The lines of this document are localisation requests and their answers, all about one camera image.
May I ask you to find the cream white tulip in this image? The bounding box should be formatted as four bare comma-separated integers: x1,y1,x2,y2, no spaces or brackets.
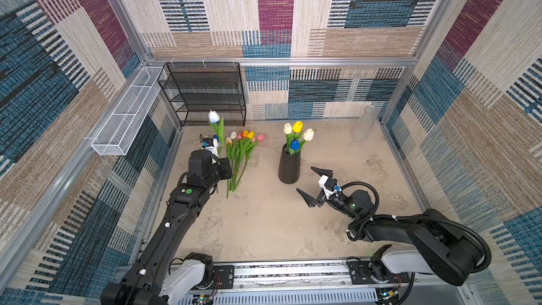
296,128,314,153

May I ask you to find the white wire mesh basket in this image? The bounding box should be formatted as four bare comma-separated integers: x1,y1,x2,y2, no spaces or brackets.
91,66,162,156

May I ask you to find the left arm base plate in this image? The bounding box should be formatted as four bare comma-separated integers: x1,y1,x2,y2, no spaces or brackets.
191,265,235,292

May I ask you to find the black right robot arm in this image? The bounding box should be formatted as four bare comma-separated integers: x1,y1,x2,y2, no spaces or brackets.
298,167,492,286

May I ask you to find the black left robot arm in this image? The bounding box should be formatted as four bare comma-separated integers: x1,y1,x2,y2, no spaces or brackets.
100,150,232,304

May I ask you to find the aluminium mounting rail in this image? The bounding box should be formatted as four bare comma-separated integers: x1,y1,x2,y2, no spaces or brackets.
105,255,471,305

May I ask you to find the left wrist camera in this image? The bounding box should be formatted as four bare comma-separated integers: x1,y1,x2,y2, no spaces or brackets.
200,134,219,157

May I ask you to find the pink tulip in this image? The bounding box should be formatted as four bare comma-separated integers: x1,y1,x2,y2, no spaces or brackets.
237,134,265,184

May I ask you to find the pale blue tulip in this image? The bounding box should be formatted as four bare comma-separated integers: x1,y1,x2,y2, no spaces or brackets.
208,110,225,156

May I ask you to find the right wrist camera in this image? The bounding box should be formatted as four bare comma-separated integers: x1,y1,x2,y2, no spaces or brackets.
318,175,341,196

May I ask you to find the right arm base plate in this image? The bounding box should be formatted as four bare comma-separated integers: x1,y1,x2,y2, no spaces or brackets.
346,257,411,285

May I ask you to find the black wire mesh shelf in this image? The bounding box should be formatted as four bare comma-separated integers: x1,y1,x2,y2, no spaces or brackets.
158,62,247,127

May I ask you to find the yellow tulip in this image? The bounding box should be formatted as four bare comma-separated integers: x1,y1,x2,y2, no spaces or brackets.
292,121,303,142

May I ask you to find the tulip bunch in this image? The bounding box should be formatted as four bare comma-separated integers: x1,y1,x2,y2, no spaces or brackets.
226,130,258,197

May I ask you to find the clear glass vase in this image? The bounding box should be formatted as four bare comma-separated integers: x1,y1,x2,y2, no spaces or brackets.
351,106,379,143

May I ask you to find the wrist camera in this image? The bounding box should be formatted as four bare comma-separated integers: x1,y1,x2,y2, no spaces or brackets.
318,175,341,196
200,134,219,157

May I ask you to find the black cylindrical vase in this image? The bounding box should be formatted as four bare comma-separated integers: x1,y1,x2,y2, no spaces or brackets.
278,144,301,184

